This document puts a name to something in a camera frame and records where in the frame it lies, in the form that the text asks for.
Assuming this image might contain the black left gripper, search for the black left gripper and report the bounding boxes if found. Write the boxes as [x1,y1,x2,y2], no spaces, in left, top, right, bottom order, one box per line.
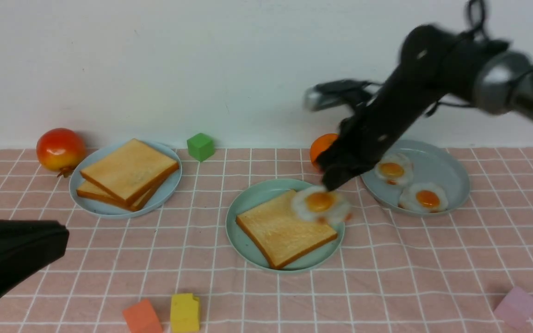
[0,219,70,298]

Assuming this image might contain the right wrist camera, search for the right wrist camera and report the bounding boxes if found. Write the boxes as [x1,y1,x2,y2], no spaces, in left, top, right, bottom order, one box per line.
[303,79,379,112]

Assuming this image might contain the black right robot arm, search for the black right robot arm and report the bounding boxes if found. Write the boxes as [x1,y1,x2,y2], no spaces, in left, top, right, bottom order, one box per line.
[304,25,533,191]

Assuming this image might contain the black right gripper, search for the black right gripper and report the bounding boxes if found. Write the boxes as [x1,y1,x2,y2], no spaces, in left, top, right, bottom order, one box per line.
[317,65,446,191]

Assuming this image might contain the fried egg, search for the fried egg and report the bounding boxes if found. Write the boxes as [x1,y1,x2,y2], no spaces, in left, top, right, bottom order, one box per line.
[398,183,449,214]
[373,153,414,187]
[291,186,353,226]

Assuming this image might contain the grey egg plate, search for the grey egg plate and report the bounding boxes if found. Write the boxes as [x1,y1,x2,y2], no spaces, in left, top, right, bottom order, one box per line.
[361,140,471,217]

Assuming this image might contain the teal centre plate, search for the teal centre plate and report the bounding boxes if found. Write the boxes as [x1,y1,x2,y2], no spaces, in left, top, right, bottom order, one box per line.
[226,179,345,273]

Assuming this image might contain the green cube block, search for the green cube block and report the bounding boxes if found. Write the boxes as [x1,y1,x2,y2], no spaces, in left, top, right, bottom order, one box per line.
[186,133,216,162]

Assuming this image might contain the light blue bread plate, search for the light blue bread plate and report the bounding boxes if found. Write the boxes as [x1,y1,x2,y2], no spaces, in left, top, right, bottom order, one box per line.
[68,141,182,220]

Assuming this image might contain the red yellow pomegranate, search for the red yellow pomegranate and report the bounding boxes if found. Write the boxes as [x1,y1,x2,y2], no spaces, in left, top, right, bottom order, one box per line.
[36,127,87,178]

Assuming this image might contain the yellow cube block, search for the yellow cube block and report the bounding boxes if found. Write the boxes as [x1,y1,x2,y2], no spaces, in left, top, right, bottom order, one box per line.
[170,293,201,333]

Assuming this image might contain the orange cube block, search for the orange cube block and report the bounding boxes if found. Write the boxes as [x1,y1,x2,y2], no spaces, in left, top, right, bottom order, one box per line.
[122,299,163,333]

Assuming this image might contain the orange tangerine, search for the orange tangerine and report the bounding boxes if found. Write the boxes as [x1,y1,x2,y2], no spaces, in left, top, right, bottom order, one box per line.
[309,133,338,171]

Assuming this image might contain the pink cube block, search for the pink cube block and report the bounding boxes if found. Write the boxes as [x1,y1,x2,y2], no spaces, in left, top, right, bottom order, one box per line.
[493,286,533,330]

